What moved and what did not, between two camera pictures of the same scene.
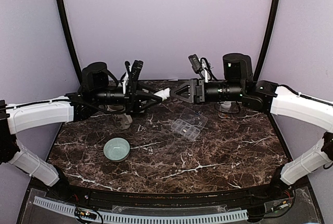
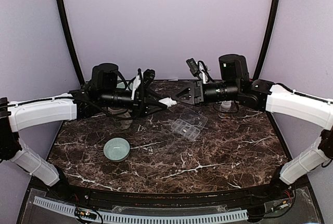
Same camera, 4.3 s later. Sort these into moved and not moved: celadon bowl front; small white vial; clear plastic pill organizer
Moved: small white vial
Not moved: celadon bowl front; clear plastic pill organizer
